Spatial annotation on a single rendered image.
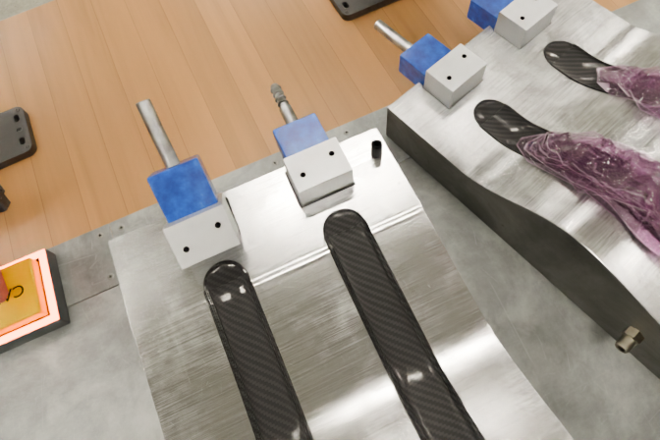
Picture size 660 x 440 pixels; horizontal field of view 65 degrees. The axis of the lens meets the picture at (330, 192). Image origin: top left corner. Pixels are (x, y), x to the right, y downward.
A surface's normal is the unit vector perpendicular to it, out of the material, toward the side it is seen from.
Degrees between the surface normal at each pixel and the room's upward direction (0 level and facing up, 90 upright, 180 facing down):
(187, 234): 39
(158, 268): 0
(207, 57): 0
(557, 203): 22
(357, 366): 1
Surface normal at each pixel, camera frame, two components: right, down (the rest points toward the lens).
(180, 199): 0.20, 0.18
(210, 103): -0.07, -0.42
